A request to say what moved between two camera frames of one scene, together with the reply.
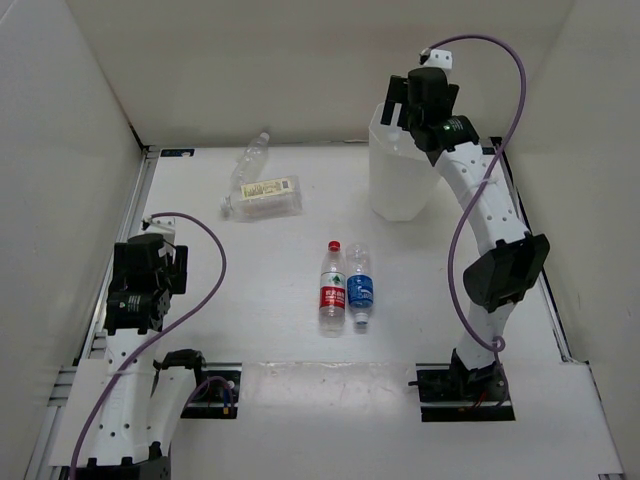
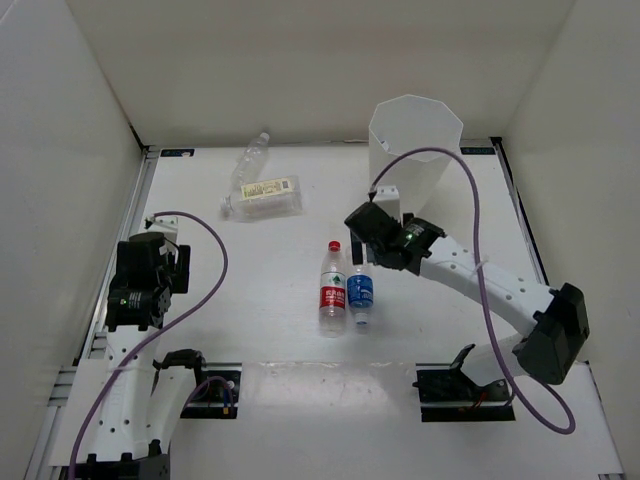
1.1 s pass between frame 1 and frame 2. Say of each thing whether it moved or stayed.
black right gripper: moved
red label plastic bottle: stayed
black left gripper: stayed
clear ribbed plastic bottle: stayed
